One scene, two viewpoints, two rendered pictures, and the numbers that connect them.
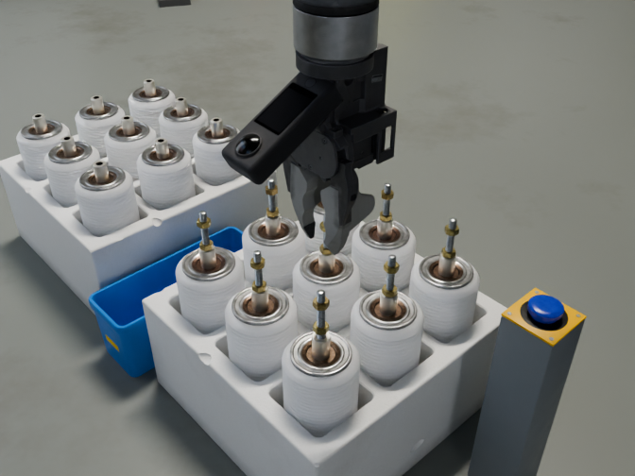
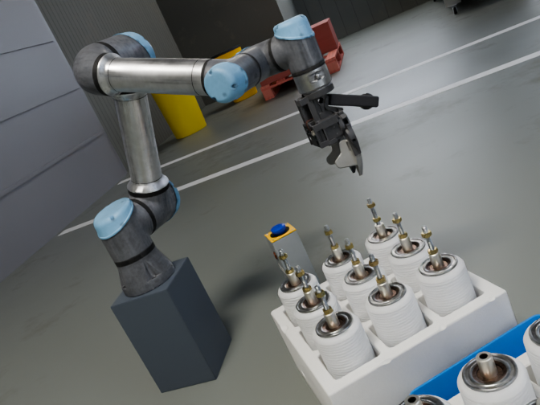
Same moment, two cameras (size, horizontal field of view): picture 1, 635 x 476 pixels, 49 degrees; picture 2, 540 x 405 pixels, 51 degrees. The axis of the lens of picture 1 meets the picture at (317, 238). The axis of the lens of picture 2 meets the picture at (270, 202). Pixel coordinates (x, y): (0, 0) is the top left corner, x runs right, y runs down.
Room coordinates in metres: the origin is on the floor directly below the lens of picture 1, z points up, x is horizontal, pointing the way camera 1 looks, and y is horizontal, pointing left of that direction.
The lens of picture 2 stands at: (1.72, 0.48, 0.81)
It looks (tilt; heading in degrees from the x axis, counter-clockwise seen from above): 17 degrees down; 213
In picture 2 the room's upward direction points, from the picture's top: 25 degrees counter-clockwise
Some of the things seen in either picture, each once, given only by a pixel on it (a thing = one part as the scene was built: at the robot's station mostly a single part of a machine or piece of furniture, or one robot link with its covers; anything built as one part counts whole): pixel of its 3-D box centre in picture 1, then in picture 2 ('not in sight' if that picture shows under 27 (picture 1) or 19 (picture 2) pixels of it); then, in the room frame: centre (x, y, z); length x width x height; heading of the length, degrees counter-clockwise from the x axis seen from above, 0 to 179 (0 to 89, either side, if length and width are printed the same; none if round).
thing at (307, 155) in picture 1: (339, 110); (324, 116); (0.61, -0.02, 0.57); 0.09 x 0.08 x 0.12; 131
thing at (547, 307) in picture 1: (544, 311); (279, 230); (0.59, -0.26, 0.32); 0.04 x 0.04 x 0.02
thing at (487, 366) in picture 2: (162, 148); (486, 365); (1.08, 0.27, 0.26); 0.02 x 0.02 x 0.03
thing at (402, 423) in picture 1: (325, 348); (386, 335); (0.76, -0.01, 0.09); 0.39 x 0.39 x 0.18; 42
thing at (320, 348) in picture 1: (320, 346); (381, 230); (0.59, 0.00, 0.26); 0.02 x 0.02 x 0.03
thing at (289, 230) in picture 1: (273, 230); (386, 294); (0.85, 0.07, 0.25); 0.08 x 0.08 x 0.01
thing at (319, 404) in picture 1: (320, 403); (395, 267); (0.59, 0.00, 0.16); 0.10 x 0.10 x 0.18
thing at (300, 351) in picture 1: (320, 353); (382, 235); (0.59, 0.00, 0.25); 0.08 x 0.08 x 0.01
